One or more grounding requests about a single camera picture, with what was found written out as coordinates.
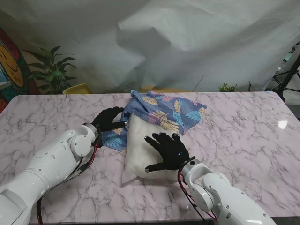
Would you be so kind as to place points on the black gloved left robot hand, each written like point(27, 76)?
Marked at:
point(105, 119)

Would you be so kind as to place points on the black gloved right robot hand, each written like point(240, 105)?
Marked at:
point(173, 154)

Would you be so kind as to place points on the white pillow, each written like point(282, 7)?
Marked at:
point(140, 159)

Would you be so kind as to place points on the blue leaf print pillowcase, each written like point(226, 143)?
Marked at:
point(164, 110)

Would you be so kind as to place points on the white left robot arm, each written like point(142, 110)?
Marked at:
point(47, 168)

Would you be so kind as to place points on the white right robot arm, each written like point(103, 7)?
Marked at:
point(222, 194)

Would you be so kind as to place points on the yellow brown cardboard piece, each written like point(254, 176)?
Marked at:
point(164, 89)

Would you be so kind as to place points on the large green potted plant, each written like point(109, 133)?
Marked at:
point(52, 70)

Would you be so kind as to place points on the thin dry twig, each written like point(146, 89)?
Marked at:
point(198, 83)

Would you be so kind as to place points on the small green plant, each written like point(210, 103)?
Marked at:
point(227, 87)

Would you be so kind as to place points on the white backdrop sheet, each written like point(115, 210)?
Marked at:
point(164, 35)

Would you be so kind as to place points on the colourful smiley face board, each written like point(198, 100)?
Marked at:
point(9, 63)

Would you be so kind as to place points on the black tripod stand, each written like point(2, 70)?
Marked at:
point(288, 77)

